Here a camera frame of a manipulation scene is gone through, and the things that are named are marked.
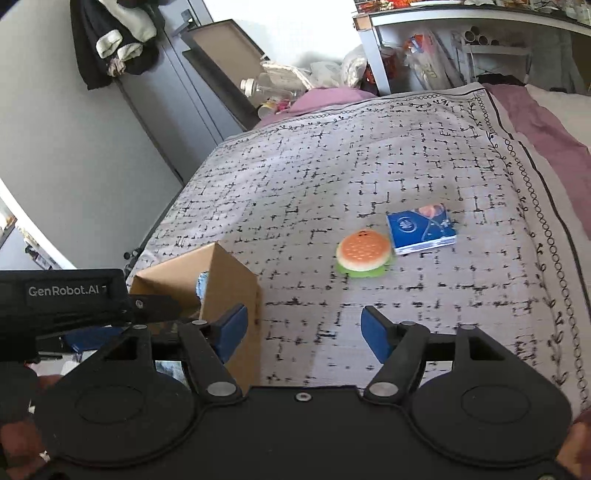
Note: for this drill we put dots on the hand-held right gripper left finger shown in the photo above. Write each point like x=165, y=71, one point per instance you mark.
x=233, y=330

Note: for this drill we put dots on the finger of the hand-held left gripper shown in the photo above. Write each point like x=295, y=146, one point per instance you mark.
x=92, y=342
x=154, y=307

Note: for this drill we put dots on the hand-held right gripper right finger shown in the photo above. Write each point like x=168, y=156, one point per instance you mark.
x=376, y=332

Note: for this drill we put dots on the burger plush toy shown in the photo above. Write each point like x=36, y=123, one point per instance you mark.
x=364, y=253

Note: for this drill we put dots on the blue tissue packet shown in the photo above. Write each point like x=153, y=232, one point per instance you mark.
x=422, y=228

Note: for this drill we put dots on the person's left forearm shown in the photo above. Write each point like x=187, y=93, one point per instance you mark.
x=18, y=438

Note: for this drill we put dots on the person's left hand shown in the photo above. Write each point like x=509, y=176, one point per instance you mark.
x=50, y=383

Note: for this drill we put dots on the black and white printed blanket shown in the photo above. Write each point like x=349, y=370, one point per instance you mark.
x=369, y=184

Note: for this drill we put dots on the grey door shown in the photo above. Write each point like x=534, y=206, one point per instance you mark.
x=184, y=106

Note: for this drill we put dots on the clear plastic bottle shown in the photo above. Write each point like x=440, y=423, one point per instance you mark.
x=272, y=85

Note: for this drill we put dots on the large flat cardboard box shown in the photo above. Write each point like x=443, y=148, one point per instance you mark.
x=226, y=69

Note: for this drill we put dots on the hanging clothes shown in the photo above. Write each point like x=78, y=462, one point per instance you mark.
x=115, y=41

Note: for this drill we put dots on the pile of plastic bags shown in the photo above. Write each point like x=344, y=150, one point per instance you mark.
x=341, y=67

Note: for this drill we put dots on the white pillow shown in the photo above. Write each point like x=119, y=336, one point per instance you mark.
x=561, y=108

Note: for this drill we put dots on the white desk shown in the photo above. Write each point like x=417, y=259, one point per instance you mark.
x=461, y=18

